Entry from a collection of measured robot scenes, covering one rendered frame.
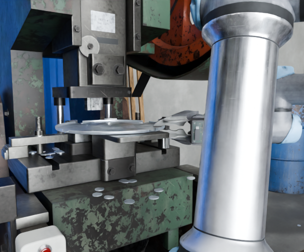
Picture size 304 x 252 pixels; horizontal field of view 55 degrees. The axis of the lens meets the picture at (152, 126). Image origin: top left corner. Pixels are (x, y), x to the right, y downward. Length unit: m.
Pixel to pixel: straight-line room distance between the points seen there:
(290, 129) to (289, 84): 0.11
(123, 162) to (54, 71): 1.33
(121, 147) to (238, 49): 0.47
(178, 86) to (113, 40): 1.76
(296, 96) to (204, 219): 0.47
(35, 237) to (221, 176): 0.35
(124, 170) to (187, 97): 1.92
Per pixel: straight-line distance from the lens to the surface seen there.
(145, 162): 0.84
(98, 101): 0.89
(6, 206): 0.62
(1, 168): 1.07
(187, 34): 1.11
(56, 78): 2.01
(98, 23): 0.84
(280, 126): 0.77
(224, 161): 0.35
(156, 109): 2.43
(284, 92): 0.76
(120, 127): 0.74
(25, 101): 1.03
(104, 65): 0.80
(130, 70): 2.07
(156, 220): 0.80
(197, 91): 2.72
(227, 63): 0.37
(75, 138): 0.85
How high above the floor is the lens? 0.88
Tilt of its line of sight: 7 degrees down
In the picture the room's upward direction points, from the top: straight up
